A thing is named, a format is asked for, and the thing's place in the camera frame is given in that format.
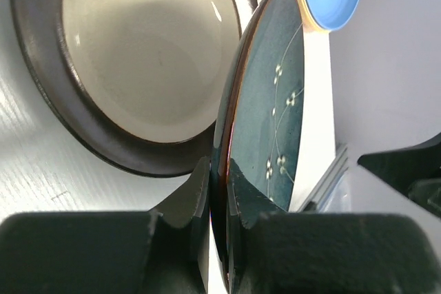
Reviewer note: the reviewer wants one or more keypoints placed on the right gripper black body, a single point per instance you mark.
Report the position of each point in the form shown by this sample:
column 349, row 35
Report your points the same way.
column 412, row 171

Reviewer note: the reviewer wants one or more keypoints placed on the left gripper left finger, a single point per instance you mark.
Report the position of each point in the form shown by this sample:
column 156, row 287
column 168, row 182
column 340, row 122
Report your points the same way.
column 162, row 250

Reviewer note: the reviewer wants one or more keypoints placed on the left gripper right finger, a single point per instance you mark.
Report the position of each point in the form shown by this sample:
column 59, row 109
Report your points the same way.
column 272, row 251

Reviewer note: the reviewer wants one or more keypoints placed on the teal round glazed plate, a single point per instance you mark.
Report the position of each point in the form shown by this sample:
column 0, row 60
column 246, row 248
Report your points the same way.
column 257, row 134

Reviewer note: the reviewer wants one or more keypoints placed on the brown rim cream plate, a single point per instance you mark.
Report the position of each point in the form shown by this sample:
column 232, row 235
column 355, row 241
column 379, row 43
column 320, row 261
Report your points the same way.
column 138, row 82

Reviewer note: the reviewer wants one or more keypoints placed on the aluminium mounting rail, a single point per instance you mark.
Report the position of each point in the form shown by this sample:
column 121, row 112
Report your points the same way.
column 331, row 193

